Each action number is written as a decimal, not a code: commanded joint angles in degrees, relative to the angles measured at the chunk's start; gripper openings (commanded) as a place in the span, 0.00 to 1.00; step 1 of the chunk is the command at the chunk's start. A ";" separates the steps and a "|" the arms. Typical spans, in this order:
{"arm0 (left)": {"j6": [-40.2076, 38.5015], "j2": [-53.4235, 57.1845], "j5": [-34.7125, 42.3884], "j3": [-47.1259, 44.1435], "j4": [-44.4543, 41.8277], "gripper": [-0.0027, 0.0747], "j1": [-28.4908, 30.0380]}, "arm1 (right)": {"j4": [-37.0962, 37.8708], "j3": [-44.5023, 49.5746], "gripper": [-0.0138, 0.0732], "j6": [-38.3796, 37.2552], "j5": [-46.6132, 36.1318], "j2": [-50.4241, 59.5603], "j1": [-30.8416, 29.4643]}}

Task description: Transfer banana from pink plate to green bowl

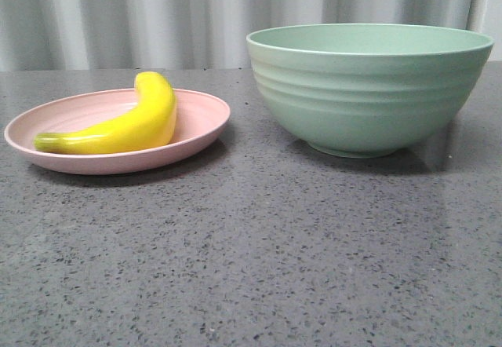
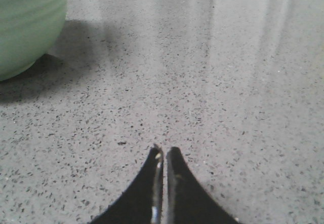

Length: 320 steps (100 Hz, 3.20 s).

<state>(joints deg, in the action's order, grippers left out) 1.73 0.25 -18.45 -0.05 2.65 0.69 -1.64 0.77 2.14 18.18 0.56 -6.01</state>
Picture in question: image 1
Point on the yellow banana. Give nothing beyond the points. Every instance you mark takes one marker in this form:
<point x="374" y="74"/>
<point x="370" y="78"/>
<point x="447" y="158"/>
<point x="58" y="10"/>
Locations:
<point x="149" y="125"/>

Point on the pink plate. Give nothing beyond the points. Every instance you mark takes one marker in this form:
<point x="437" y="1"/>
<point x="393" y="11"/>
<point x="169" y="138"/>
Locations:
<point x="201" y="118"/>

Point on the green ribbed bowl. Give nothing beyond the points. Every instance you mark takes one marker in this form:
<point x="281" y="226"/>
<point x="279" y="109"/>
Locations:
<point x="365" y="90"/>

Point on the white pleated curtain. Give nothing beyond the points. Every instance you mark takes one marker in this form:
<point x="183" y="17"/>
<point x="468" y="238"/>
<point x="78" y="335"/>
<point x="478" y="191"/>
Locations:
<point x="102" y="34"/>

